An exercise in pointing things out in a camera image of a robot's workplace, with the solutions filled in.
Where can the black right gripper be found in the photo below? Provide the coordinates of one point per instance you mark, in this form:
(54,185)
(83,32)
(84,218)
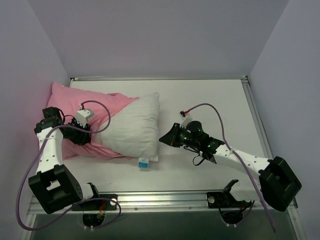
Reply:
(175,136)

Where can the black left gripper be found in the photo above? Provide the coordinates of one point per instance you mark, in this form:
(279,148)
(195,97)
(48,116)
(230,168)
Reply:
(83,135)

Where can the pink floral pillowcase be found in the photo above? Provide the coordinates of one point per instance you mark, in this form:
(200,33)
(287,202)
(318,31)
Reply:
(93,108)

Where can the white pillow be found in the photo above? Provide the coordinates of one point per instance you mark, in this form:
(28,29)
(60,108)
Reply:
(133,131)

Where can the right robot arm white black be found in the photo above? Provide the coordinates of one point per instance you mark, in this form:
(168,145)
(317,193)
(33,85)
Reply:
(273,180)

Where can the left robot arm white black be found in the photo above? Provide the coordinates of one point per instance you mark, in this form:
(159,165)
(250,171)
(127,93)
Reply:
(53,185)

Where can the white blue pillow label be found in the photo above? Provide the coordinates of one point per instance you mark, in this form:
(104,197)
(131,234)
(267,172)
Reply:
(143,164)

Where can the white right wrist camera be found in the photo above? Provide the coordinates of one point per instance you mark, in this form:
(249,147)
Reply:
(186,118)

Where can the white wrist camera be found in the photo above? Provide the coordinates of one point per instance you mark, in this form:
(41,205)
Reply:
(186,118)
(83,115)

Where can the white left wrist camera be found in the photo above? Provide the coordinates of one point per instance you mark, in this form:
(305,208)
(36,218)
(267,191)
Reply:
(83,115)

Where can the aluminium back rail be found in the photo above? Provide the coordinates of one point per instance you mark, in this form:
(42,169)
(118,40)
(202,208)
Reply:
(157,78)

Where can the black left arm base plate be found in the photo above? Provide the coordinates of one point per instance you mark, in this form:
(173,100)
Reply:
(103,203)

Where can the aluminium front rail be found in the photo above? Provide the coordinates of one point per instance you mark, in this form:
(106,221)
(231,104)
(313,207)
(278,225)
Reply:
(169,201)

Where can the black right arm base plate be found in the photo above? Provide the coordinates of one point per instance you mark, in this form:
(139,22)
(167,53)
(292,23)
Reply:
(224,200)

